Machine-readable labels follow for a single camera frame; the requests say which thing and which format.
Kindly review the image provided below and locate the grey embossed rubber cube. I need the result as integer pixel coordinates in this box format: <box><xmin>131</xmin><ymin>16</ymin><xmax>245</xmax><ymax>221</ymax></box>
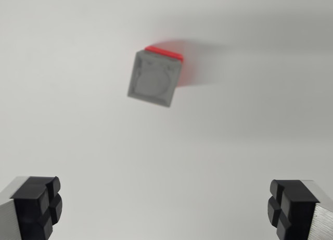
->
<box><xmin>127</xmin><ymin>49</ymin><xmax>182</xmax><ymax>109</ymax></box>

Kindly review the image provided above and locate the black-padded silver gripper left finger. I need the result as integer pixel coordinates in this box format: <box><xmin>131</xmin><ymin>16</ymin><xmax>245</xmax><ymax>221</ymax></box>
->
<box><xmin>0</xmin><ymin>175</ymin><xmax>63</xmax><ymax>240</ymax></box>

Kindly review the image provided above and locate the black-padded silver gripper right finger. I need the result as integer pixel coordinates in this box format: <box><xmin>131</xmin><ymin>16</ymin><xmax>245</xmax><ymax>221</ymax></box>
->
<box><xmin>267</xmin><ymin>179</ymin><xmax>333</xmax><ymax>240</ymax></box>

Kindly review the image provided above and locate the red rubber cube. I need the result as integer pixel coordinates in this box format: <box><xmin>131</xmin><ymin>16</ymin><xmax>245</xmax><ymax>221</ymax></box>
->
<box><xmin>144</xmin><ymin>45</ymin><xmax>185</xmax><ymax>64</ymax></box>

